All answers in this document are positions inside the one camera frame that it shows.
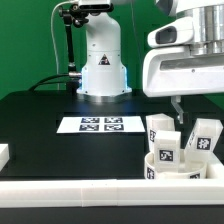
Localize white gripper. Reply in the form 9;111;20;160
142;46;224;124

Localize white round stool seat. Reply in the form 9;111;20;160
144;152;207;179

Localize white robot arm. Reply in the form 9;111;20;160
78;0;224;99

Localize white marker sheet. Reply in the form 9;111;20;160
57;116;145;134

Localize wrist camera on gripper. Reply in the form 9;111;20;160
147;17;194;48

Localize white U-shaped wall fence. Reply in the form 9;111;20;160
0;143;224;208

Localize black cables on table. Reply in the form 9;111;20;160
27;73;81;92

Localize camera on mount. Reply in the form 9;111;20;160
78;0;113;12

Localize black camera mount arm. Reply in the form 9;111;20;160
59;4;88;74

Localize white cable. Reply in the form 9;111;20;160
50;0;78;91

